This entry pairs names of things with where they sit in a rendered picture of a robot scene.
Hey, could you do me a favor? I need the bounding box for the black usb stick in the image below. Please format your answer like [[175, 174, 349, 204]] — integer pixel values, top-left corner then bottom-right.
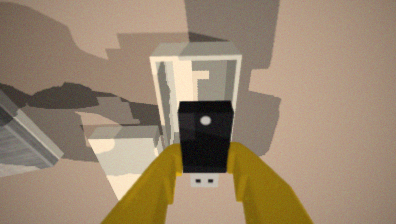
[[177, 101, 234, 187]]

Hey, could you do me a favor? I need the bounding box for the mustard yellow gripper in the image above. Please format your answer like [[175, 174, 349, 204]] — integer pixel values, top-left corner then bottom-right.
[[100, 142, 314, 224]]

